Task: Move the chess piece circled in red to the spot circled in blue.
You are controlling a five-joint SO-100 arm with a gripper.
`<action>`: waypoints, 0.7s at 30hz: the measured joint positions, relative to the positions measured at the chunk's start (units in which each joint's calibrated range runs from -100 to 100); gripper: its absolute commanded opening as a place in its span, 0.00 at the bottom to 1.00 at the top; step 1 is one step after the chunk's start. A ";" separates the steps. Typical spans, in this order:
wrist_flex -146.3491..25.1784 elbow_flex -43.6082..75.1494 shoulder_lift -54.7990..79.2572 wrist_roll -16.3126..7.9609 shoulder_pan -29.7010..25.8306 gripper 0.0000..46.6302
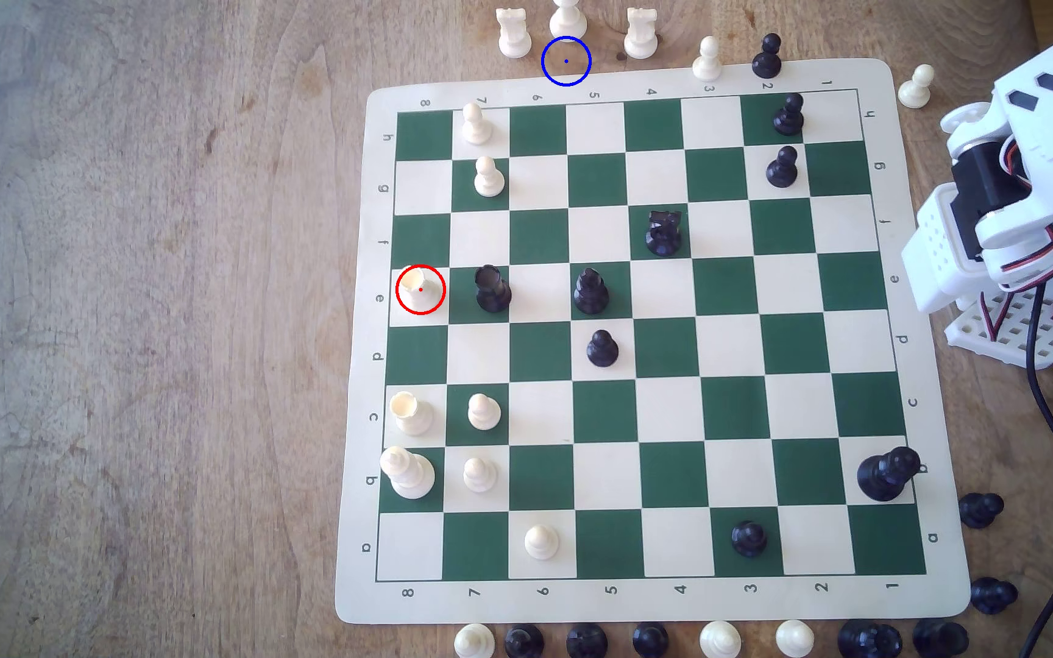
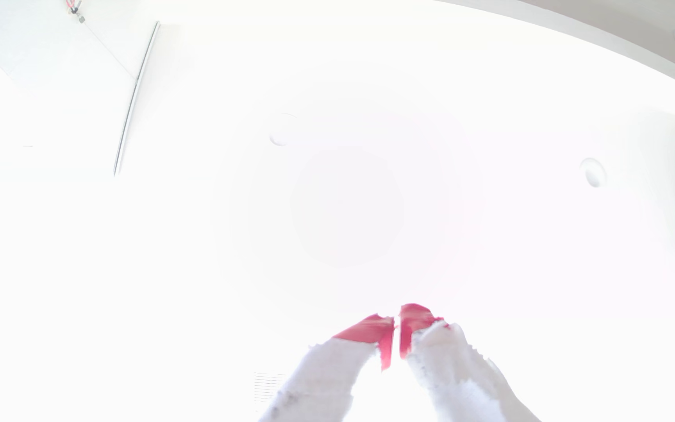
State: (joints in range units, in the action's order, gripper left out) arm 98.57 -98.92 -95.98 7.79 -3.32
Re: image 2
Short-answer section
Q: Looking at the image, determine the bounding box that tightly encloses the white ceiling vent grille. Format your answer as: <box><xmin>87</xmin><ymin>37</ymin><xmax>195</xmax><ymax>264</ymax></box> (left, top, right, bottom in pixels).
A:
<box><xmin>253</xmin><ymin>372</ymin><xmax>286</xmax><ymax>405</ymax></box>

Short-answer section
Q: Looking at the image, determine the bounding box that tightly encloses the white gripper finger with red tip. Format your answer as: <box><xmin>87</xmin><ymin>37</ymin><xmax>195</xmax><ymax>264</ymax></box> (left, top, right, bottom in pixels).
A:
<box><xmin>258</xmin><ymin>313</ymin><xmax>396</xmax><ymax>422</ymax></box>
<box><xmin>399</xmin><ymin>303</ymin><xmax>541</xmax><ymax>422</ymax></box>

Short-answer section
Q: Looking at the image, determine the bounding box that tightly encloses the round recessed ceiling light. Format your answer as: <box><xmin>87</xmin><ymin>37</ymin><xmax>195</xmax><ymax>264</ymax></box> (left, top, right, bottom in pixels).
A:
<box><xmin>268</xmin><ymin>114</ymin><xmax>298</xmax><ymax>147</ymax></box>
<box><xmin>579</xmin><ymin>156</ymin><xmax>608</xmax><ymax>190</ymax></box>

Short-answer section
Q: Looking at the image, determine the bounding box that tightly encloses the white ceiling track strip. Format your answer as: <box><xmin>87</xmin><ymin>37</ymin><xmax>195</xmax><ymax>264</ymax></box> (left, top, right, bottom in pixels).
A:
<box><xmin>113</xmin><ymin>21</ymin><xmax>161</xmax><ymax>177</ymax></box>

